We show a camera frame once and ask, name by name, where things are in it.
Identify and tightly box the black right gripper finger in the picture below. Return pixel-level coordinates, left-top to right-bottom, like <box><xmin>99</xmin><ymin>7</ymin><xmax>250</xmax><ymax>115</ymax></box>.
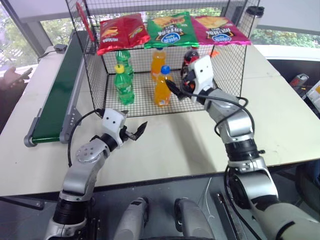
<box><xmin>165</xmin><ymin>79</ymin><xmax>185</xmax><ymax>101</ymax></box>

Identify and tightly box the green chip bag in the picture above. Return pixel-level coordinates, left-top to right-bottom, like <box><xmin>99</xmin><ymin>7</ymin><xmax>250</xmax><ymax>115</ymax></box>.
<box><xmin>144</xmin><ymin>11</ymin><xmax>200</xmax><ymax>50</ymax></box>

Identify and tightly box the red and black tool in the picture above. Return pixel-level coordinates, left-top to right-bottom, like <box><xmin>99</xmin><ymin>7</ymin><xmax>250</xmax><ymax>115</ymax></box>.
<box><xmin>289</xmin><ymin>72</ymin><xmax>311</xmax><ymax>88</ymax></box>

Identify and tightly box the orange soda bottle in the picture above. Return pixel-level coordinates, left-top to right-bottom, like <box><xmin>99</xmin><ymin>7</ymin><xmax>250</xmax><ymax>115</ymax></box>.
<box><xmin>150</xmin><ymin>46</ymin><xmax>168</xmax><ymax>81</ymax></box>
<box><xmin>153</xmin><ymin>65</ymin><xmax>173</xmax><ymax>108</ymax></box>

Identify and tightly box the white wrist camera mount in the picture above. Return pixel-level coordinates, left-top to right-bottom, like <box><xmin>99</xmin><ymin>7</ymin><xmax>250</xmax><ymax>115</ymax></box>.
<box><xmin>187</xmin><ymin>55</ymin><xmax>216</xmax><ymax>103</ymax></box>
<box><xmin>101</xmin><ymin>107</ymin><xmax>128</xmax><ymax>147</ymax></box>

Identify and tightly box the white tumbler with black lid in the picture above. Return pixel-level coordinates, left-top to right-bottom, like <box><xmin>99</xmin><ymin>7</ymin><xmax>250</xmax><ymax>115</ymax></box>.
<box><xmin>243</xmin><ymin>6</ymin><xmax>265</xmax><ymax>46</ymax></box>

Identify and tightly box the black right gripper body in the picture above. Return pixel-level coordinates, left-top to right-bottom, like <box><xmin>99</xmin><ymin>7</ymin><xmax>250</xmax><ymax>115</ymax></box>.
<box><xmin>179</xmin><ymin>69</ymin><xmax>197</xmax><ymax>101</ymax></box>

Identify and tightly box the thin grey power cable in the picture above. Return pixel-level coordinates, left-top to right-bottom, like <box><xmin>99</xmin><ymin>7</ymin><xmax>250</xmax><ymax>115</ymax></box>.
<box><xmin>37</xmin><ymin>49</ymin><xmax>57</xmax><ymax>65</ymax></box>

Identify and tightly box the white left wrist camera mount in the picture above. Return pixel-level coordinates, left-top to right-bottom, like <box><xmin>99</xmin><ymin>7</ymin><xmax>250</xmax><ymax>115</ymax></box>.
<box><xmin>101</xmin><ymin>107</ymin><xmax>128</xmax><ymax>147</ymax></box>

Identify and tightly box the black wire mesh rack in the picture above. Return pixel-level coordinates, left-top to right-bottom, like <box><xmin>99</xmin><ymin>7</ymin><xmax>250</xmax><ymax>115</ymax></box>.
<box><xmin>65</xmin><ymin>0</ymin><xmax>260</xmax><ymax>118</ymax></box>

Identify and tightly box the red chip bag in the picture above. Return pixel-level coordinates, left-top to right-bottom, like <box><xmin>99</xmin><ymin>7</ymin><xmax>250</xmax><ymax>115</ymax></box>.
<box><xmin>96</xmin><ymin>12</ymin><xmax>152</xmax><ymax>56</ymax></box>

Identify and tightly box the green soda bottle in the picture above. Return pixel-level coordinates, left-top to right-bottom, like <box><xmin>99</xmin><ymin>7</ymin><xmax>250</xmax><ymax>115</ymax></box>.
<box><xmin>113</xmin><ymin>64</ymin><xmax>136</xmax><ymax>105</ymax></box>
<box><xmin>115</xmin><ymin>49</ymin><xmax>135</xmax><ymax>76</ymax></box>

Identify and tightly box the dark cola bottle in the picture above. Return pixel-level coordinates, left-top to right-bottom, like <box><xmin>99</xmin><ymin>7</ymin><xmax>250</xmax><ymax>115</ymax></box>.
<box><xmin>181</xmin><ymin>46</ymin><xmax>200</xmax><ymax>78</ymax></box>

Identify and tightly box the red sign plate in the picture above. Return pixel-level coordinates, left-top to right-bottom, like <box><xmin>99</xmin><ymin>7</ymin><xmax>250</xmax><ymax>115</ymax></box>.
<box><xmin>74</xmin><ymin>2</ymin><xmax>96</xmax><ymax>42</ymax></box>

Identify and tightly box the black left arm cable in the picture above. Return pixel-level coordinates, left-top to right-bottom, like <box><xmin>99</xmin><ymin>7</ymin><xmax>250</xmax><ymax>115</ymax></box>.
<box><xmin>67</xmin><ymin>108</ymin><xmax>106</xmax><ymax>168</ymax></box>

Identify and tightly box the thin white cable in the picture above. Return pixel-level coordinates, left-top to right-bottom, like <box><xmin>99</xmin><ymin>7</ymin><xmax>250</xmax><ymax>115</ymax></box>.
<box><xmin>198</xmin><ymin>177</ymin><xmax>213</xmax><ymax>240</ymax></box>

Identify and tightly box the bystander's hand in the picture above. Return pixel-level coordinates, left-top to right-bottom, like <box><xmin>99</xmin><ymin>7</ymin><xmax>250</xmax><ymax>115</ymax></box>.
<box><xmin>0</xmin><ymin>66</ymin><xmax>27</xmax><ymax>91</ymax></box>

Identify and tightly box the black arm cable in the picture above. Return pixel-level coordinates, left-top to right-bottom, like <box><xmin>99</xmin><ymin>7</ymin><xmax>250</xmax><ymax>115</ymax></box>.
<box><xmin>67</xmin><ymin>108</ymin><xmax>106</xmax><ymax>168</ymax></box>
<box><xmin>174</xmin><ymin>86</ymin><xmax>251</xmax><ymax>137</ymax></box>

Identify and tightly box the yellow packet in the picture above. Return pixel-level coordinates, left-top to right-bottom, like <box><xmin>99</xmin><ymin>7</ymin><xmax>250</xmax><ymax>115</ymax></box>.
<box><xmin>304</xmin><ymin>82</ymin><xmax>320</xmax><ymax>111</ymax></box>

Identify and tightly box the pink chip bag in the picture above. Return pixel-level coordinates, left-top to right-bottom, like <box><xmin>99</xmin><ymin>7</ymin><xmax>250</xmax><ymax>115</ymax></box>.
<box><xmin>191</xmin><ymin>15</ymin><xmax>252</xmax><ymax>46</ymax></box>

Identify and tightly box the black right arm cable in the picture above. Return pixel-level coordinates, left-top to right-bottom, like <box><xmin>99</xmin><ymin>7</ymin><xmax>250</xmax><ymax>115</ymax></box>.
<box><xmin>174</xmin><ymin>86</ymin><xmax>251</xmax><ymax>137</ymax></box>

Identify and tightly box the green conveyor belt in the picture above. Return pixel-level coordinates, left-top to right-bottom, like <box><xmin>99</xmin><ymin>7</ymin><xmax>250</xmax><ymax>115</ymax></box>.
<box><xmin>23</xmin><ymin>29</ymin><xmax>87</xmax><ymax>148</ymax></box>

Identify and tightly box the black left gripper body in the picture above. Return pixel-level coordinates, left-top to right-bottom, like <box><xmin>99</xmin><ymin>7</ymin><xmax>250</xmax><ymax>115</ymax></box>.
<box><xmin>119</xmin><ymin>124</ymin><xmax>137</xmax><ymax>142</ymax></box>

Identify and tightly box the black flat bar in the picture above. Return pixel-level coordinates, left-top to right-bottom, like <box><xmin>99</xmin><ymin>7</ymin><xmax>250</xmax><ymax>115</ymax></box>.
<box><xmin>216</xmin><ymin>191</ymin><xmax>241</xmax><ymax>240</ymax></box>

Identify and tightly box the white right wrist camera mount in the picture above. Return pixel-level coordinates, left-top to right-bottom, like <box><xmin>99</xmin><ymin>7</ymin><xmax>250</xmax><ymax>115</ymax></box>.
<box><xmin>187</xmin><ymin>55</ymin><xmax>216</xmax><ymax>103</ymax></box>

